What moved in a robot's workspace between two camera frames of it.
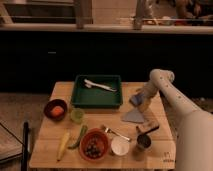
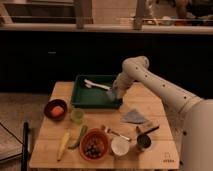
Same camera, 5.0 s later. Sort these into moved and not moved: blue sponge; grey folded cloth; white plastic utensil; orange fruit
Moved: blue sponge
Not moved: grey folded cloth; white plastic utensil; orange fruit
